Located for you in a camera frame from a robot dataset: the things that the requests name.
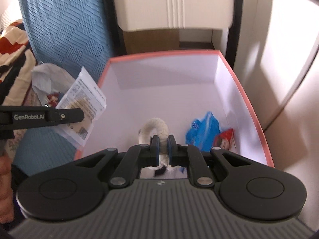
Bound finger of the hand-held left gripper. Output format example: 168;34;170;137
46;108;85;125

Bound blue face mask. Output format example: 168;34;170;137
31;63;77;108

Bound blue snack packet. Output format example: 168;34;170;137
185;111;237;153

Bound blue textured chair cushion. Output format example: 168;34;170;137
10;0;114;178

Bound pink cardboard box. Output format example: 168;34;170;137
73;50;275;180

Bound white printed packet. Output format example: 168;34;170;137
55;66;108;147

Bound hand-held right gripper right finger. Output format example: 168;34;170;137
168;134;252;187

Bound white folding chair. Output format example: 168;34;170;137
101;0;244;68

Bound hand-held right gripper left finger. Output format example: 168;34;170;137
74;135;160;188

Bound person's left hand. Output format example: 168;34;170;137
0;154;15;224

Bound panda plush toy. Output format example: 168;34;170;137
138;118;175;179

